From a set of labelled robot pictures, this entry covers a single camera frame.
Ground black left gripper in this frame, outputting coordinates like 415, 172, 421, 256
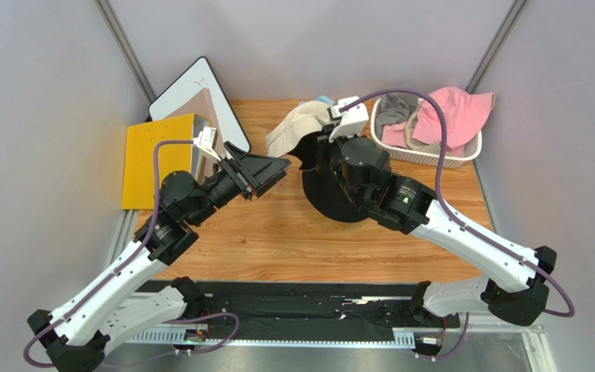
187, 141, 291, 226

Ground black bucket hat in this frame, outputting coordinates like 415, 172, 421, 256
289, 133, 368, 223

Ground beige bucket hat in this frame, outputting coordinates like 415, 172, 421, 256
265, 101, 331, 157

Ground pink and beige reversible hat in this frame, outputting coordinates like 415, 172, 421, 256
374, 112, 476, 157

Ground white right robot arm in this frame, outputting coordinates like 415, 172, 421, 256
303, 134, 557, 326

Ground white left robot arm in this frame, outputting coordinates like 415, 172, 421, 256
28, 143, 291, 371

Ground light blue headphones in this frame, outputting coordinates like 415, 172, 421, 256
298, 95, 335, 106

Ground white perforated plastic basket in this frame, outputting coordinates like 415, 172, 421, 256
369, 99, 483, 168

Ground grey hat in basket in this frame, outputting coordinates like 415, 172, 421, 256
373, 92, 418, 140

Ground pink brown folder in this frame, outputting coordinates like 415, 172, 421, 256
166, 88, 226, 182

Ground yellow binder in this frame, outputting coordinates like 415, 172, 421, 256
121, 112, 211, 210

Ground pink bucket hat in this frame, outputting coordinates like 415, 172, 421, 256
411, 86, 495, 150

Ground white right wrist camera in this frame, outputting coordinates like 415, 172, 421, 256
328, 96, 369, 143

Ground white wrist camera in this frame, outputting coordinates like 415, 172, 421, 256
328, 96, 369, 143
192, 126, 222, 163

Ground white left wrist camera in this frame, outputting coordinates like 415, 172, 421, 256
192, 126, 222, 163

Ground white board black frame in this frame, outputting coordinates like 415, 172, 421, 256
148, 56, 252, 151

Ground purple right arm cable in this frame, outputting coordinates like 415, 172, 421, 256
339, 88, 576, 360

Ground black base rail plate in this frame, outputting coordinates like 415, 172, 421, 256
145, 280, 461, 344

